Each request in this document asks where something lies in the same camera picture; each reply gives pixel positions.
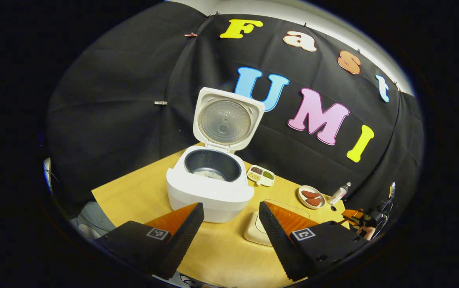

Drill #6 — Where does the black cable bundle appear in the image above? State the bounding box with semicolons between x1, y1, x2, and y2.
178;274;202;287

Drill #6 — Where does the small pink label bottle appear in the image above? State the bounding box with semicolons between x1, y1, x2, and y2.
329;182;351;206

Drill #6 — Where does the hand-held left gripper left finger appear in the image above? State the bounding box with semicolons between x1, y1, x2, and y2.
93;203;205;280

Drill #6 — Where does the black backdrop cloth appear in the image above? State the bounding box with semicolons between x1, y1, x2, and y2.
45;2;424;224

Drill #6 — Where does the white round plate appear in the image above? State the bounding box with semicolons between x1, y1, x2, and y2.
298;185;326;210

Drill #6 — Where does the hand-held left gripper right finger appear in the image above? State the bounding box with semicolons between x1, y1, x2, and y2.
259;201;371;281

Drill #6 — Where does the white rice heap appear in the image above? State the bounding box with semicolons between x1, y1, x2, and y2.
247;212;273;244

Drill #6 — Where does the white rice cooker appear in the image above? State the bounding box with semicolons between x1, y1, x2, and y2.
166;87;266;223

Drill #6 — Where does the white divided grain dish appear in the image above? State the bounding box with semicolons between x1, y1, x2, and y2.
247;165;275;187

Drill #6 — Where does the scooped white rice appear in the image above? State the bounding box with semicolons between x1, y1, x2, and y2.
193;170;228;181

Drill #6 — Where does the clear plastic rice container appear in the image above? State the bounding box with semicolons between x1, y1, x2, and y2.
244;199;312;246

